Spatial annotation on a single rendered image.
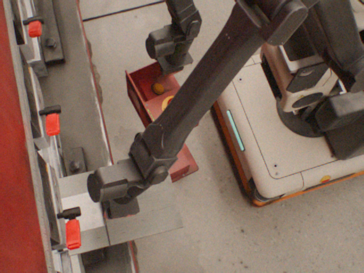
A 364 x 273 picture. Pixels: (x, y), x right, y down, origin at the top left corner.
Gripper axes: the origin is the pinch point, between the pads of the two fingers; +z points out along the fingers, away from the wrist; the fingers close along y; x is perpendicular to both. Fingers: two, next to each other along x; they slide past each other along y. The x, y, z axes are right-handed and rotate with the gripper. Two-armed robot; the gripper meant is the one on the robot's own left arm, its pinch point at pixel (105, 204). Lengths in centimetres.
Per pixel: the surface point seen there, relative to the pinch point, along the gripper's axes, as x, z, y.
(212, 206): 83, 71, -10
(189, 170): 78, 72, -29
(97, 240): -2.5, 3.0, 7.2
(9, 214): -32, -45, 11
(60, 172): -6.1, 8.0, -11.5
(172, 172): 65, 67, -27
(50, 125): -18.1, -24.0, -9.3
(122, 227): 2.9, 0.2, 5.8
